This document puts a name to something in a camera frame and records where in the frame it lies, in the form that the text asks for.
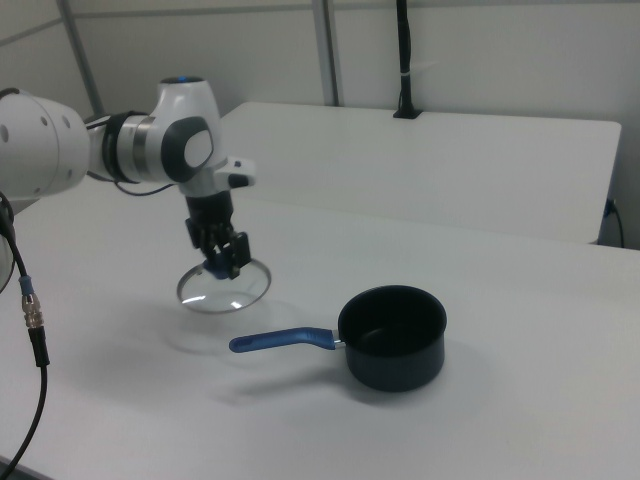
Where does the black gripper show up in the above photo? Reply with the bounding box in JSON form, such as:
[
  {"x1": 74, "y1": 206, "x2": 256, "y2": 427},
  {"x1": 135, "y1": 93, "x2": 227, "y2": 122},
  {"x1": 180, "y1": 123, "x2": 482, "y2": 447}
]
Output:
[{"x1": 183, "y1": 192, "x2": 253, "y2": 281}]

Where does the glass lid with blue knob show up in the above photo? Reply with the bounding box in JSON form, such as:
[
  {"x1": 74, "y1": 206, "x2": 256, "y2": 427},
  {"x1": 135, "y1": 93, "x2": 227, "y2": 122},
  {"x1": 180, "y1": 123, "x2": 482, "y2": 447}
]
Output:
[{"x1": 175, "y1": 256, "x2": 273, "y2": 316}]

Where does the white background table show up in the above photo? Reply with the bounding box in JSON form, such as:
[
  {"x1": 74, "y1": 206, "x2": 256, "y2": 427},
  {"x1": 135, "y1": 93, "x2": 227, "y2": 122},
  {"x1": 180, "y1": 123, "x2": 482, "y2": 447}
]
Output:
[{"x1": 217, "y1": 101, "x2": 623, "y2": 247}]

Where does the black pole with base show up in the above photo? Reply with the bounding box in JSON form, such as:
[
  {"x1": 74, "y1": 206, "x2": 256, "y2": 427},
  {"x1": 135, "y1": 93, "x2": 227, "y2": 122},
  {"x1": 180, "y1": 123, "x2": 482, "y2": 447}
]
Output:
[{"x1": 392, "y1": 0, "x2": 425, "y2": 121}]

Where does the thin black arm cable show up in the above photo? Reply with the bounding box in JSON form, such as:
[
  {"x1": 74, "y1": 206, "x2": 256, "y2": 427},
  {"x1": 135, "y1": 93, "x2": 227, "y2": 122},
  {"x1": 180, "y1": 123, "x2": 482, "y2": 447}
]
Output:
[{"x1": 113, "y1": 180, "x2": 177, "y2": 198}]

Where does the black cable with metal connector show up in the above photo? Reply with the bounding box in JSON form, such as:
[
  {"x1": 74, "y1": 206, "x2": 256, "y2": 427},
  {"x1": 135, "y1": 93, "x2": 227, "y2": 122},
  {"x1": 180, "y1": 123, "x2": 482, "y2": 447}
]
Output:
[{"x1": 0, "y1": 191, "x2": 52, "y2": 475}]

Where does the dark saucepan with blue handle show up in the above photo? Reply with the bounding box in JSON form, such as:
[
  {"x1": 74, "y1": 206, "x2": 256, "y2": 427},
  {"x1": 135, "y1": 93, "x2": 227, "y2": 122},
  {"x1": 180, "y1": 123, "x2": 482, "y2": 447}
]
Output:
[{"x1": 228, "y1": 284, "x2": 448, "y2": 394}]

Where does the grey metal partition post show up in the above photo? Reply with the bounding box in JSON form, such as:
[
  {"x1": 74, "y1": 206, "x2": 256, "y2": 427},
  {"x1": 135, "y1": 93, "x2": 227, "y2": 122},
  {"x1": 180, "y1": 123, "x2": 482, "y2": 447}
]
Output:
[
  {"x1": 312, "y1": 0, "x2": 345, "y2": 108},
  {"x1": 56, "y1": 0, "x2": 107, "y2": 120}
]

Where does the black cable with blue plug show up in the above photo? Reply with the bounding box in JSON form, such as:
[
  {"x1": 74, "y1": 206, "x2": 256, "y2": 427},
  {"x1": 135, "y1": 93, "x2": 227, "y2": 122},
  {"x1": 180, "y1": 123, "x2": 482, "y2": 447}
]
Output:
[{"x1": 602, "y1": 198, "x2": 627, "y2": 249}]

